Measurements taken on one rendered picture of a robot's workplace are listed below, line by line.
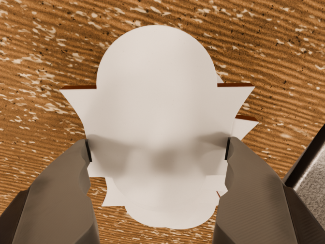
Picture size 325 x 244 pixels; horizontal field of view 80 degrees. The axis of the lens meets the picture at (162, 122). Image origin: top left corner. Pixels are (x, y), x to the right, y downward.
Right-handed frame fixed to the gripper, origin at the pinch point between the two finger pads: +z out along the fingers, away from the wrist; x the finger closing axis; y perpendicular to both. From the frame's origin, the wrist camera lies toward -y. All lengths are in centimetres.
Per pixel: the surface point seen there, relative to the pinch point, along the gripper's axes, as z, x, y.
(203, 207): 2.8, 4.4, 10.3
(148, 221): 1.8, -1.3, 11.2
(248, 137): 3.7, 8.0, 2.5
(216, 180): 0.9, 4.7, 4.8
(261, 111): 3.7, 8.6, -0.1
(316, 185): 5.8, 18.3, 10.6
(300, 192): 5.8, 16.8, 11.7
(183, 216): 1.8, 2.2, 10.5
